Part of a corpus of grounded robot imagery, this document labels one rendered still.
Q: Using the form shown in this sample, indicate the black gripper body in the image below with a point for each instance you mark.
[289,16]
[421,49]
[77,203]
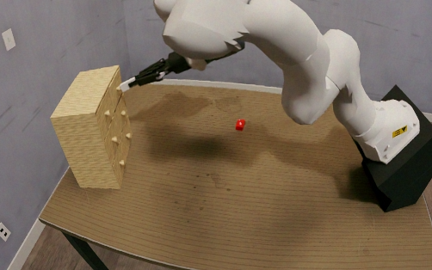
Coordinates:
[176,63]

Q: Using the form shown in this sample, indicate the small red block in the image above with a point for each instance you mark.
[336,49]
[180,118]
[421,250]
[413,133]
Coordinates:
[240,125]

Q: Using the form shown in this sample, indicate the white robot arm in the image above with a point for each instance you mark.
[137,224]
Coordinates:
[316,67]

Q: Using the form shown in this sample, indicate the light wood chest of drawers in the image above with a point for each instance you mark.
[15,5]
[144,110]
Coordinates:
[75,123]

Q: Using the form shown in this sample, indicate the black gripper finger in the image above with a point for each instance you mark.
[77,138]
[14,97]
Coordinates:
[151,67]
[148,77]

